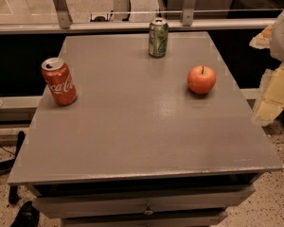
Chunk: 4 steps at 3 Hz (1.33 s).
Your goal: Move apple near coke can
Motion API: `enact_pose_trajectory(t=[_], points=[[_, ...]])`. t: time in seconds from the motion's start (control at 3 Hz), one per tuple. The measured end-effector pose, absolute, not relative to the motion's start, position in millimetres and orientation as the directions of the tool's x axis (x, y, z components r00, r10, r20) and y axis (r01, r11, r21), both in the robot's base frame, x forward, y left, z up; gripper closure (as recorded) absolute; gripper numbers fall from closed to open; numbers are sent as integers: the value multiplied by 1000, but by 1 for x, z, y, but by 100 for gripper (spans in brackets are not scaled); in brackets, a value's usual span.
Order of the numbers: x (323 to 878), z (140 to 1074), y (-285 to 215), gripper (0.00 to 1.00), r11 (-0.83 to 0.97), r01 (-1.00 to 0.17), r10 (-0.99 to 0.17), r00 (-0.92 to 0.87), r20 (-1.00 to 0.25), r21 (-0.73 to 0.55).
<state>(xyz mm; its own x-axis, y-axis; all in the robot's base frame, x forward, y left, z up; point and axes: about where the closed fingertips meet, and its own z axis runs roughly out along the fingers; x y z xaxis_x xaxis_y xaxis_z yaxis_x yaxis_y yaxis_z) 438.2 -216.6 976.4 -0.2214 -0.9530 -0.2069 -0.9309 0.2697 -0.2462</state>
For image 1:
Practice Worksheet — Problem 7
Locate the metal railing frame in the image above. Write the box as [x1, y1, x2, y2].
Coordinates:
[0, 0, 284, 34]

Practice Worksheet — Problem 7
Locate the green soda can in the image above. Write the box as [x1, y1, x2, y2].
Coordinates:
[149, 17, 169, 58]

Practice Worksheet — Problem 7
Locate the grey drawer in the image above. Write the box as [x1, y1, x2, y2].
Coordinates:
[33, 184, 255, 218]
[62, 209, 227, 227]

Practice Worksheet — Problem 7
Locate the grey drawer cabinet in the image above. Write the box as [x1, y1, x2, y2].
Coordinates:
[7, 31, 284, 227]

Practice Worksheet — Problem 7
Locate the black stand base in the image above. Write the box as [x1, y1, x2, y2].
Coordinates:
[0, 130, 41, 227]

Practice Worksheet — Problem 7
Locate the lower grey drawer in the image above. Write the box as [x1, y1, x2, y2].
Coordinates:
[62, 209, 227, 227]

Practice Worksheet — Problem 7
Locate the red coke can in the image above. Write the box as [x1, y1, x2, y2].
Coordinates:
[42, 58, 77, 106]

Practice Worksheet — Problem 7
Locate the upper grey drawer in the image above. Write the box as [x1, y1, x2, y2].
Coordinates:
[33, 184, 255, 218]

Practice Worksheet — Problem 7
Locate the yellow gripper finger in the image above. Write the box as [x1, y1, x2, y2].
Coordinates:
[249, 25, 273, 49]
[252, 63, 284, 126]

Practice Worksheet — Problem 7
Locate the red apple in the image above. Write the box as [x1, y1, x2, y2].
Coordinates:
[187, 65, 216, 95]

